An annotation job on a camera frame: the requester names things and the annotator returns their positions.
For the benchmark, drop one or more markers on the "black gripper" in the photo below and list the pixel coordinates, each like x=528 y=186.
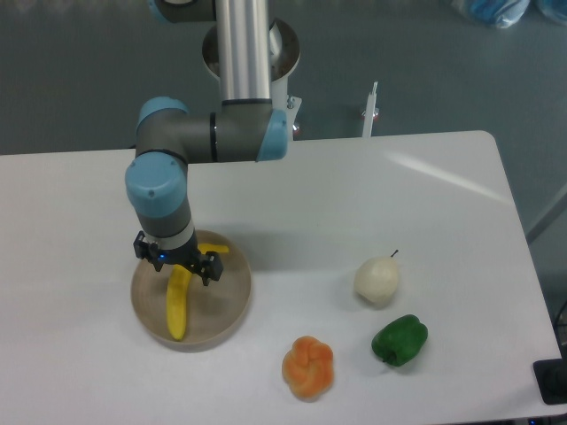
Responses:
x=205 y=265

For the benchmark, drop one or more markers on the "yellow banana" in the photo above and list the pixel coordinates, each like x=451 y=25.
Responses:
x=177 y=300

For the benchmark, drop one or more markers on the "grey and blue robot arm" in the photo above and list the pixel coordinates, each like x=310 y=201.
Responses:
x=168 y=139

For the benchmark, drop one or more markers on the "beige round plate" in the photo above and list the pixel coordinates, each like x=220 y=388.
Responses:
x=213 y=312

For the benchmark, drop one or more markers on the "orange knotted bread roll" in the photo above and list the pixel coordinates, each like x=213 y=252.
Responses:
x=308 y=368

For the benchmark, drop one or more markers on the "white pear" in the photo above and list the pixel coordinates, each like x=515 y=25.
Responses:
x=377 y=279

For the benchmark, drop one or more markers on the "green bell pepper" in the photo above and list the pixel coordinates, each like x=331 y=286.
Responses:
x=400 y=341

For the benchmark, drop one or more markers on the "black device at table edge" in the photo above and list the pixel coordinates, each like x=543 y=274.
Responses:
x=551 y=379

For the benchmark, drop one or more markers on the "blue plastic bag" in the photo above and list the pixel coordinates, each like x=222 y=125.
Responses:
x=503 y=14

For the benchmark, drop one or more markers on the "white upright post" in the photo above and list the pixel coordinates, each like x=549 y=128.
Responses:
x=371 y=112

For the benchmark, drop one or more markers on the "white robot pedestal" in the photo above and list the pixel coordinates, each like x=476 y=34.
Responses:
x=285 y=54

